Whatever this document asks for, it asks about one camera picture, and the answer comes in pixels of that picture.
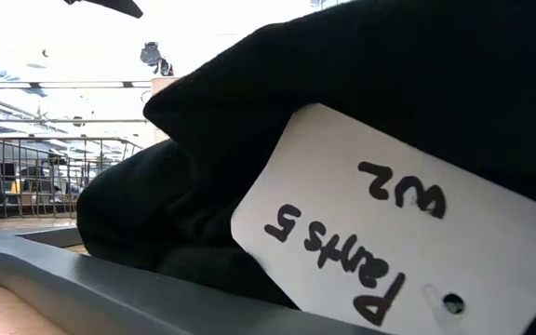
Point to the white perforated plastic basket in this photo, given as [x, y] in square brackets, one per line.
[161, 86]

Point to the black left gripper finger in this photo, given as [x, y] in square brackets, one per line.
[114, 5]

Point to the white handwritten paper tag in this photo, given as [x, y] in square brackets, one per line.
[482, 260]

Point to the black pants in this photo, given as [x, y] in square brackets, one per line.
[389, 56]

